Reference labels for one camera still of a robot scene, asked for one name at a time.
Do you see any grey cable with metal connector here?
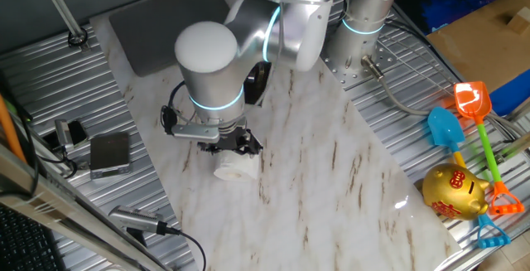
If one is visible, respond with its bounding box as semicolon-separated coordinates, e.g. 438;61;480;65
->
360;54;434;117

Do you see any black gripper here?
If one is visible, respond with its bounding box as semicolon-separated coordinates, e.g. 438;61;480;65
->
197;125;265;157

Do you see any wooden block on cardboard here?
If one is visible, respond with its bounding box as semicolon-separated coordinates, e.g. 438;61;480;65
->
507;7;530;36

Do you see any silver digital scale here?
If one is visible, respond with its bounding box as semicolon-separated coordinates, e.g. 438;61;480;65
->
89;132;132;180

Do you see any orange pole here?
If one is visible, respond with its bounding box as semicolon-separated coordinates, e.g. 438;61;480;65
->
0;94;28;165

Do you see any silver camera on mount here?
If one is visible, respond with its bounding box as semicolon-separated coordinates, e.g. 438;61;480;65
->
108;204;169;235

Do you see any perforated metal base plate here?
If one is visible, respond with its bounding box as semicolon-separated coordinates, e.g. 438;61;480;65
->
320;34;398;92

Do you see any brown cardboard box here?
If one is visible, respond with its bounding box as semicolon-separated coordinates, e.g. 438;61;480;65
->
426;0;530;94

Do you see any grey fabric sleeve pad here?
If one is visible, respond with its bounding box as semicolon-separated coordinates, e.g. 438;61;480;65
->
108;0;233;77

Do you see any blue bag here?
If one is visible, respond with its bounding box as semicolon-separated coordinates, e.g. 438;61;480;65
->
488;68;530;118

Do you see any white toilet paper roll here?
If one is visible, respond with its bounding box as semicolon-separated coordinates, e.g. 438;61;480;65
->
213;148;262;181

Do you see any orange green toy shovel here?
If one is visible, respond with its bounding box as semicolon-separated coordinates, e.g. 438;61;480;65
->
453;80;526;216

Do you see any blue toy shovel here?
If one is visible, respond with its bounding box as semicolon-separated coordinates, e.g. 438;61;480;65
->
426;106;513;250

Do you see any slanted metal pole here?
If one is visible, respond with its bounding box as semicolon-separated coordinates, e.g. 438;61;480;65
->
35;0;90;52

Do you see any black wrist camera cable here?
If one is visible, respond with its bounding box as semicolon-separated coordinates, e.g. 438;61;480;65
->
160;80;198;136

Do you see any aluminium frame bar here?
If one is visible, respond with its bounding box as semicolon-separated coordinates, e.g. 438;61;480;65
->
0;144;171;271

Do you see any marble pattern board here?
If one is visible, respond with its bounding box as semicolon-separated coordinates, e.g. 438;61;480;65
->
89;0;463;271

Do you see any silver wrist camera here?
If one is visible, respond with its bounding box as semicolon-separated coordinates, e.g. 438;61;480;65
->
171;122;221;143

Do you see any golden piggy bank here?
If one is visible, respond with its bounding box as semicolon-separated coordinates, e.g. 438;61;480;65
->
421;162;491;221

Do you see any blue fuzzy fabric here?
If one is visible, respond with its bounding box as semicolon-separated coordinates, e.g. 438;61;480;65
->
421;0;518;34

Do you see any black keyboard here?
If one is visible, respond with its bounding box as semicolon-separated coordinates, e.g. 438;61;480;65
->
0;204;67;271

